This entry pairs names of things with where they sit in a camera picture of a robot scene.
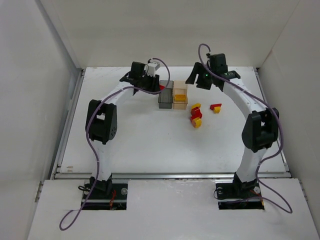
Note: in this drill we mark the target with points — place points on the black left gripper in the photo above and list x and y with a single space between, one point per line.
152 81

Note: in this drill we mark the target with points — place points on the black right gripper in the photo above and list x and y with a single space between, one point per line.
200 80

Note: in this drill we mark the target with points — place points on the yellow lego brick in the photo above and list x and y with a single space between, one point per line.
180 97
217 109

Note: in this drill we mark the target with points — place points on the red curved lego brick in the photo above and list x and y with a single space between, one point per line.
217 105

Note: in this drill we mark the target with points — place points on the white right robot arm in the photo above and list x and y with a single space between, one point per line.
260 130

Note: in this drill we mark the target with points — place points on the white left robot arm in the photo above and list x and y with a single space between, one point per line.
102 124

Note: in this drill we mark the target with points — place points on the smoky grey plastic container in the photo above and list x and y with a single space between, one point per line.
165 98

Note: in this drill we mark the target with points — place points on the clear tan plastic container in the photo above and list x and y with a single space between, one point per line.
179 87

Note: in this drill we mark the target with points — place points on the lower red yellow lego stack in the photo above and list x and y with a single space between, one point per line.
196 121

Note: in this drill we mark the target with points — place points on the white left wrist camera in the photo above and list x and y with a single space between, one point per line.
151 67

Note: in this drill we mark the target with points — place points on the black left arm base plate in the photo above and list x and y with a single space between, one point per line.
114 199

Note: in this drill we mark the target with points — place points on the aluminium frame rail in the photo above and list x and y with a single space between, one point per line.
169 176

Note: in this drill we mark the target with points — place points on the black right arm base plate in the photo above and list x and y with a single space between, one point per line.
232 196

